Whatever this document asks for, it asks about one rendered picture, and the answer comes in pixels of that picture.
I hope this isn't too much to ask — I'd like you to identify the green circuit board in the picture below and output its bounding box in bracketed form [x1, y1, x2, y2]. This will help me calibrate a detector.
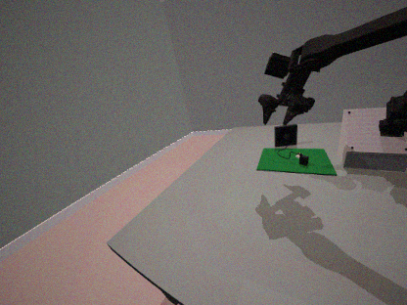
[256, 148, 338, 176]

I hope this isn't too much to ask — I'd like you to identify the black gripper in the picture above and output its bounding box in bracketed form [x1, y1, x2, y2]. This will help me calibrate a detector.
[258, 81, 305, 125]

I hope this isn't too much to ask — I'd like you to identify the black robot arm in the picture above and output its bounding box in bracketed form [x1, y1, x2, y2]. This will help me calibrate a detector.
[264, 7, 407, 137]

